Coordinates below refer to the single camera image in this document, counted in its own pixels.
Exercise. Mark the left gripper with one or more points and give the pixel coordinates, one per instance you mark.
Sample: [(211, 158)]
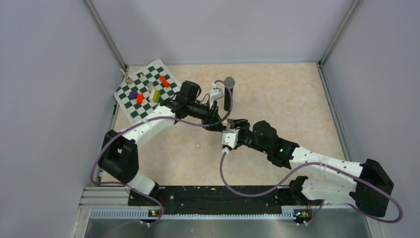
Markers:
[(213, 119)]

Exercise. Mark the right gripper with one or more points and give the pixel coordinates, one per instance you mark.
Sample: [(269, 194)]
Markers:
[(243, 123)]

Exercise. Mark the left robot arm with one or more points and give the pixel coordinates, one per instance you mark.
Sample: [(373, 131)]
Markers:
[(119, 154)]

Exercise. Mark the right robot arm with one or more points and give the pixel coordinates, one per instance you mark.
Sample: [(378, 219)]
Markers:
[(363, 185)]

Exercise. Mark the black microphone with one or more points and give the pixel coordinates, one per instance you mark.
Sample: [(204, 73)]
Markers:
[(230, 82)]

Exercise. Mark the red block long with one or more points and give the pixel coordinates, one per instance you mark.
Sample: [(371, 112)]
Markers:
[(164, 81)]

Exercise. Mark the yellow-green block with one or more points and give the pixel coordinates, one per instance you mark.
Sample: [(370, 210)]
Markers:
[(156, 96)]

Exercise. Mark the white block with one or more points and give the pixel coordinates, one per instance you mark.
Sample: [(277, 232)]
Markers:
[(151, 96)]

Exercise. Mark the green white chessboard mat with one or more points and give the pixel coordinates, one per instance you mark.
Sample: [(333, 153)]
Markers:
[(134, 112)]

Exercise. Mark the red block small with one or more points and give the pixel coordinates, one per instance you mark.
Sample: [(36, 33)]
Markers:
[(140, 99)]

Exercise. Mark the cream chess piece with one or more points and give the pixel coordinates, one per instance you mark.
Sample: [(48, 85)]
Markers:
[(143, 78)]

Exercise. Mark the purple block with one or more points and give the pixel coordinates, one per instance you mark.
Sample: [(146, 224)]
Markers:
[(133, 95)]

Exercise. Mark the tan wooden block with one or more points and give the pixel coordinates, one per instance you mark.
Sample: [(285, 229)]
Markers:
[(128, 80)]

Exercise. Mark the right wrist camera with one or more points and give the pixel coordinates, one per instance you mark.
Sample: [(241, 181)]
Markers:
[(229, 140)]

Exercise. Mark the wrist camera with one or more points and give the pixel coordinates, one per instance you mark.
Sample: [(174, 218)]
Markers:
[(229, 140), (216, 94)]

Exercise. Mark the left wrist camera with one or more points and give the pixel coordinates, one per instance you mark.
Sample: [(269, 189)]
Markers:
[(216, 94)]

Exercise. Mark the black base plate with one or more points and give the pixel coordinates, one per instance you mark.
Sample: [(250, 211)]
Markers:
[(218, 200)]

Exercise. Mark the left corner post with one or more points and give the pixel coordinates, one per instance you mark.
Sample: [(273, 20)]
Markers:
[(104, 32)]

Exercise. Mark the corner post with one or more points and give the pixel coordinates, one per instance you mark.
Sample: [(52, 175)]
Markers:
[(355, 5), (104, 32)]

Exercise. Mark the right corner post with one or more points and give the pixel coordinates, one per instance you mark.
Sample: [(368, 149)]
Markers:
[(355, 5)]

